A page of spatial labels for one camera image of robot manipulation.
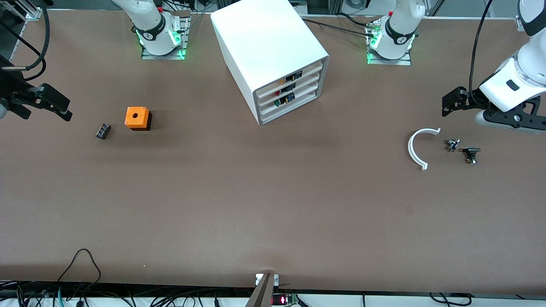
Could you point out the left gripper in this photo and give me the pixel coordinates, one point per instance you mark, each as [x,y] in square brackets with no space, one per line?
[474,97]

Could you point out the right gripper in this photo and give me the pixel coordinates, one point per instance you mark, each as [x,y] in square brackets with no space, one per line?
[13,85]

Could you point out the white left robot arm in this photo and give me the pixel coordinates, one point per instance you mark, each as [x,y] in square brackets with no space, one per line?
[531,55]

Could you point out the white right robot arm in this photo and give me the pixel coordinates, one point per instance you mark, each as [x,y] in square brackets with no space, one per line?
[153,30]

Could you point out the red push button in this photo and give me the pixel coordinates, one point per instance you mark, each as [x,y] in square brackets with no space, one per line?
[288,88]

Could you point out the green push button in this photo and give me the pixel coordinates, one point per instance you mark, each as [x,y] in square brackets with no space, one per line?
[285,101]

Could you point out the white drawer with green button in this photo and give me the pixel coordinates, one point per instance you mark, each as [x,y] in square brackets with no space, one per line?
[271,113]

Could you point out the white drawer with red button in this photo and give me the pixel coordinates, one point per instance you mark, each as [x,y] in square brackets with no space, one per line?
[269,102]

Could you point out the white drawer cabinet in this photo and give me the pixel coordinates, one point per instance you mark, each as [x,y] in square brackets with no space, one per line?
[264,42]

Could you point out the small black electronic component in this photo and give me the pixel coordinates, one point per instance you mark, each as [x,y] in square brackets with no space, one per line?
[103,131]

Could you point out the white curved plastic arc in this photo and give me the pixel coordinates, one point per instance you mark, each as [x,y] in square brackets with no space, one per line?
[410,149]

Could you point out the orange box with hole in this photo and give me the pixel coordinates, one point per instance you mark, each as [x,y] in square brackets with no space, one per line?
[136,116]

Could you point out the device with red display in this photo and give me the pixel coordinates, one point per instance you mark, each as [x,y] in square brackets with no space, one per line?
[282,300]

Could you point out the small metal switch part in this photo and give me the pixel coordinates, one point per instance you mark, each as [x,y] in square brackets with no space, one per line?
[452,145]

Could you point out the black switch part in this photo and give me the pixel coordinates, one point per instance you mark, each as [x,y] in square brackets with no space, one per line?
[471,152]

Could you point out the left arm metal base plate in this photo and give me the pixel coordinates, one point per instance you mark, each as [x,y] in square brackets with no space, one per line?
[407,59]

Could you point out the aluminium frame profile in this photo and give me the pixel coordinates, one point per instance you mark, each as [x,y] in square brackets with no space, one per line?
[33,10]

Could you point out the camera mount pole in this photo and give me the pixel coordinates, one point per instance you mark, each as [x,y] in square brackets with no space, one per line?
[262,294]

